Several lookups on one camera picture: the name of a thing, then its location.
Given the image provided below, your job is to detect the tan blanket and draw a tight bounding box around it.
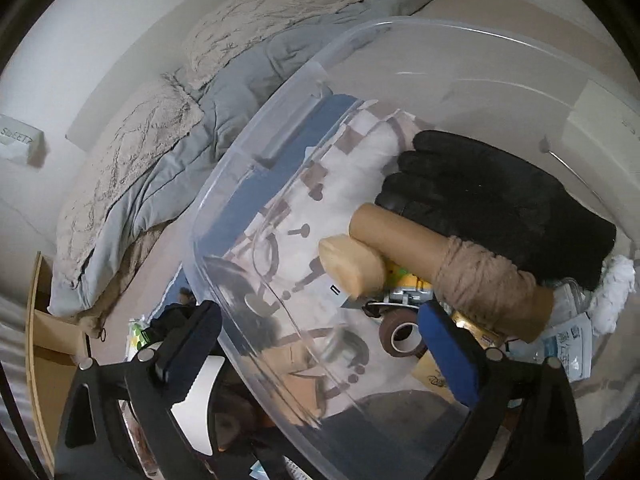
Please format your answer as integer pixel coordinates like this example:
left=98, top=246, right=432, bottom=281
left=75, top=220, right=176, bottom=336

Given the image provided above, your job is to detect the clear plastic bin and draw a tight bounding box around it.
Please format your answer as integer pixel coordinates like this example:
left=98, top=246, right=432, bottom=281
left=185, top=15, right=640, bottom=480

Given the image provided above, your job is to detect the white face mask packet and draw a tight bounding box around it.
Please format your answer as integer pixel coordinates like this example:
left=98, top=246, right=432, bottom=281
left=542, top=310, right=593, bottom=381

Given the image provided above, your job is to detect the white wall tissue box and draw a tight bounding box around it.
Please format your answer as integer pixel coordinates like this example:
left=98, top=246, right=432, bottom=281
left=0, top=115, right=46, bottom=166

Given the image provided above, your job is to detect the white headboard panel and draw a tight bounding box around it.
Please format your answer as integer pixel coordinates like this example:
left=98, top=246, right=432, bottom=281
left=65, top=77, right=171, bottom=151

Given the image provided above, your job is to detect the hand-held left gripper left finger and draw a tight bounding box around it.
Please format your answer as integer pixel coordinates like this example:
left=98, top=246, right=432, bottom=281
left=54, top=300, right=223, bottom=480

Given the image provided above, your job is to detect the grey blue duvet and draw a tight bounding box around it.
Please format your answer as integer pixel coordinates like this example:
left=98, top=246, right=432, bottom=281
left=47, top=0, right=446, bottom=316

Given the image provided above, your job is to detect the black glove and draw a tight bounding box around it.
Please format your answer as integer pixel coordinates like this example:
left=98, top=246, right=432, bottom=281
left=375, top=130, right=617, bottom=291

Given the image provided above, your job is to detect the gold foil packet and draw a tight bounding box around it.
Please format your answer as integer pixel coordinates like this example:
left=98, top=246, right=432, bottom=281
left=452, top=310, right=506, bottom=348

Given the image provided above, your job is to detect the tan printed cardboard box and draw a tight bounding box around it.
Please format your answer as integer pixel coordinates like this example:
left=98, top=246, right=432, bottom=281
left=415, top=349, right=468, bottom=403

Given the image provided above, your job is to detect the yellow green toy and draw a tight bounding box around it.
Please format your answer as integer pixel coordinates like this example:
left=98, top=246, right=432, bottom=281
left=387, top=262, right=433, bottom=306

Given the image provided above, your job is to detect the beige oval wooden block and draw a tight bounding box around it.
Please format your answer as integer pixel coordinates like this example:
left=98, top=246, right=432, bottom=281
left=319, top=235, right=386, bottom=298

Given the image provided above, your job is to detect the cardboard tube with twine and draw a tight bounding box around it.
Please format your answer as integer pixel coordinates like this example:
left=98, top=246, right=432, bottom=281
left=350, top=204, right=553, bottom=343

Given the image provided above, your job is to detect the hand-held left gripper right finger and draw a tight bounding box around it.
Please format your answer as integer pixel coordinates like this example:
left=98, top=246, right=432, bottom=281
left=417, top=302, right=586, bottom=480

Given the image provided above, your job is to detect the light wooden shelf unit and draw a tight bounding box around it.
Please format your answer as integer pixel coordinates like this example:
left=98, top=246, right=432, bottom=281
left=25, top=252, right=106, bottom=480

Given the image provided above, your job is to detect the white tissue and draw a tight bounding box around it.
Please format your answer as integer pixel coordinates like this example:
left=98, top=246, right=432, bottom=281
left=590, top=255, right=637, bottom=336

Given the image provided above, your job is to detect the brown tape roll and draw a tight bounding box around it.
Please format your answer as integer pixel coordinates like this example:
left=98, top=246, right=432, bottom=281
left=378, top=310, right=431, bottom=359

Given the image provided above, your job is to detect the beige textured pillow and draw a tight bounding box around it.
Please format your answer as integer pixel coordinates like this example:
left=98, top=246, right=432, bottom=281
left=55, top=80, right=203, bottom=291
left=182, top=0, right=391, bottom=81

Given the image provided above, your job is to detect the green packet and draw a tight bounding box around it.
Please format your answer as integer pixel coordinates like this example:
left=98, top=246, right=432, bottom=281
left=127, top=317, right=151, bottom=361

